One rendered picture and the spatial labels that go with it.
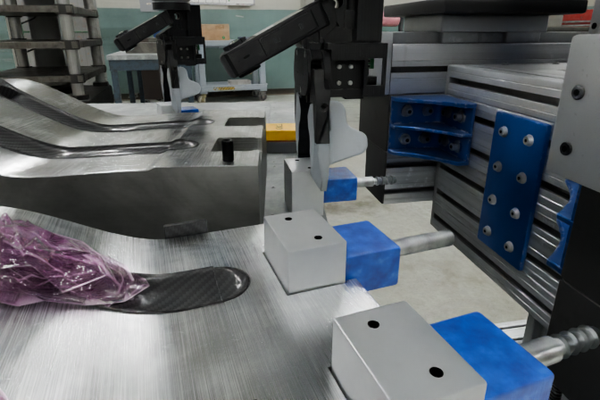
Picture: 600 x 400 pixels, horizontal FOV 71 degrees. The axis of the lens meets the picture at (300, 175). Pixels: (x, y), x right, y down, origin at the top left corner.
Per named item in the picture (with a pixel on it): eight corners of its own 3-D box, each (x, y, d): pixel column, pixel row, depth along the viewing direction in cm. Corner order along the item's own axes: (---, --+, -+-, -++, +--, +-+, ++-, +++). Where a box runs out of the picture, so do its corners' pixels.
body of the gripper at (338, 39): (385, 104, 43) (394, -28, 39) (303, 106, 41) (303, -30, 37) (360, 93, 50) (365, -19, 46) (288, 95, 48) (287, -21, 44)
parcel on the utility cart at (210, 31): (225, 45, 618) (224, 24, 609) (230, 45, 589) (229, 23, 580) (197, 45, 603) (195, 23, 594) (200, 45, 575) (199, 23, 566)
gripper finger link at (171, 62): (181, 86, 80) (173, 40, 79) (173, 87, 79) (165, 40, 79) (176, 91, 84) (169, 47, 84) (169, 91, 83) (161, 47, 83)
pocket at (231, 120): (265, 145, 55) (264, 117, 54) (263, 155, 50) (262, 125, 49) (230, 145, 55) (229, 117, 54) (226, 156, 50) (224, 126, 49)
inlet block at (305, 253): (424, 254, 33) (431, 190, 31) (469, 288, 29) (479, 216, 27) (265, 287, 29) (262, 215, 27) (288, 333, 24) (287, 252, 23)
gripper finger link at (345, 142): (375, 188, 42) (370, 97, 42) (318, 193, 41) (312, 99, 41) (364, 187, 45) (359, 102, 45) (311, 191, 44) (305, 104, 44)
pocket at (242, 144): (262, 170, 45) (262, 137, 44) (261, 187, 40) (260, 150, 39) (220, 170, 45) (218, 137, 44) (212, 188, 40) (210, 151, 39)
